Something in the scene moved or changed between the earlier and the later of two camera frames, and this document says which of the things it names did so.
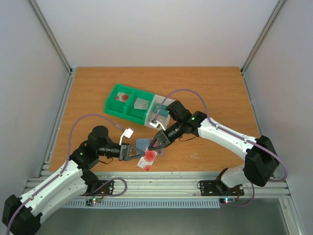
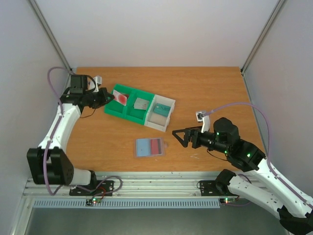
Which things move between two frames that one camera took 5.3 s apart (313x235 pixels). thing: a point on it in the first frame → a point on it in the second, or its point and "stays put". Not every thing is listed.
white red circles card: [146, 161] → [120, 97]
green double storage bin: [126, 109] stays put
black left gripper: [124, 154] → [105, 100]
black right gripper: [164, 137] → [193, 137]
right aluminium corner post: [279, 5] stays put
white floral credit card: [143, 104] stays put
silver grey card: [141, 104] stays put
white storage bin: [152, 115] stays put
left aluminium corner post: [53, 37] stays put
